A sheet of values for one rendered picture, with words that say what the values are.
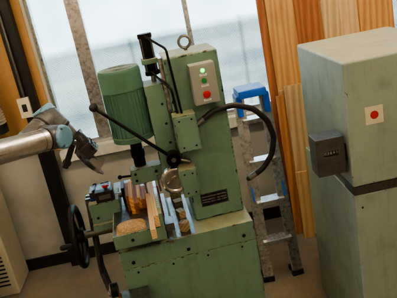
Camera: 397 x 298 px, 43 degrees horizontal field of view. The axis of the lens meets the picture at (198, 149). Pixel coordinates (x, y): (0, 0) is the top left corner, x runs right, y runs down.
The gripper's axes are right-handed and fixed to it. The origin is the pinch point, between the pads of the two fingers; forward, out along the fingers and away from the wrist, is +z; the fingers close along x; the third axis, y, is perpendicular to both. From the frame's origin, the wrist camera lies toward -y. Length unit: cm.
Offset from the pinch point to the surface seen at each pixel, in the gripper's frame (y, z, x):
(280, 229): 31, 144, 106
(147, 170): 16.0, 12.5, -2.0
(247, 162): 47, 67, 60
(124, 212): -3.3, 19.2, -5.6
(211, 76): 63, -3, -15
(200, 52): 66, -12, -8
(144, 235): 2.3, 24.5, -26.4
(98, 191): -5.7, 5.4, -1.8
